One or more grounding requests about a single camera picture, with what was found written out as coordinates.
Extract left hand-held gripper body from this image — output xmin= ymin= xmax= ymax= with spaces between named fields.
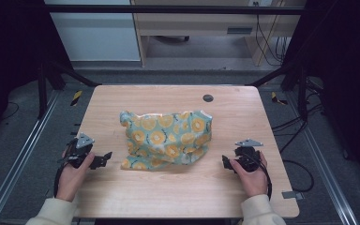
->
xmin=63 ymin=132 xmax=96 ymax=170

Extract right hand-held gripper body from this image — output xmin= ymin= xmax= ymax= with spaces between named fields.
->
xmin=233 ymin=138 xmax=264 ymax=173

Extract teal cloth with orange print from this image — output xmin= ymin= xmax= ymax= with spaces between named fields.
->
xmin=119 ymin=109 xmax=214 ymax=172

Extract person's right hand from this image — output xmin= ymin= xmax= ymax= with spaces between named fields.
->
xmin=229 ymin=151 xmax=270 ymax=199

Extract person's left hand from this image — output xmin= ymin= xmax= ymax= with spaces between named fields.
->
xmin=55 ymin=151 xmax=96 ymax=203

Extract yellow black floor tape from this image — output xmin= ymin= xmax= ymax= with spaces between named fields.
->
xmin=270 ymin=91 xmax=289 ymax=106

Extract black metal stand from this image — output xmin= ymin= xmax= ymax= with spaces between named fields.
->
xmin=248 ymin=61 xmax=309 ymax=122
xmin=37 ymin=60 xmax=102 ymax=120

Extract dark curtain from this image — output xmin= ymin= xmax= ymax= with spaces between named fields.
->
xmin=281 ymin=0 xmax=360 ymax=191
xmin=0 ymin=0 xmax=74 ymax=149

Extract white cabinet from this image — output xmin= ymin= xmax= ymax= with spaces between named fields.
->
xmin=43 ymin=0 xmax=142 ymax=62

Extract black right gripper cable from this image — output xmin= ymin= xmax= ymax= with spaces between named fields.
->
xmin=247 ymin=152 xmax=274 ymax=201

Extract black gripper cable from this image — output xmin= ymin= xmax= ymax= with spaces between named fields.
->
xmin=247 ymin=152 xmax=274 ymax=201
xmin=52 ymin=157 xmax=73 ymax=198

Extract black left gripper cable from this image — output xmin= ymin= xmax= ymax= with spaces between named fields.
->
xmin=52 ymin=157 xmax=73 ymax=198

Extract yellow handled tool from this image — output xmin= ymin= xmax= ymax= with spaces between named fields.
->
xmin=70 ymin=90 xmax=83 ymax=107

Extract black floor cable bundle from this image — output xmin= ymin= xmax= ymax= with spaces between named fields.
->
xmin=271 ymin=78 xmax=326 ymax=155

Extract grey metal table bracket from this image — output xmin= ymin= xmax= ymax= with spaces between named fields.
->
xmin=281 ymin=190 xmax=305 ymax=201

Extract aluminium floor rail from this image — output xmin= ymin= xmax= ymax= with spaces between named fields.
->
xmin=0 ymin=89 xmax=61 ymax=225
xmin=285 ymin=91 xmax=359 ymax=225

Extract black floor cable loop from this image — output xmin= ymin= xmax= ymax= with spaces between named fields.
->
xmin=281 ymin=158 xmax=315 ymax=193

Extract thin black floor cable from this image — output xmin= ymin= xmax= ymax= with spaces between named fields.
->
xmin=0 ymin=100 xmax=21 ymax=122

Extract black hanging desk cables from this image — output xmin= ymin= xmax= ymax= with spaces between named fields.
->
xmin=252 ymin=1 xmax=291 ymax=68

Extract black horizontal frame bar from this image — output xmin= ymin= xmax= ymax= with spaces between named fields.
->
xmin=43 ymin=4 xmax=306 ymax=15

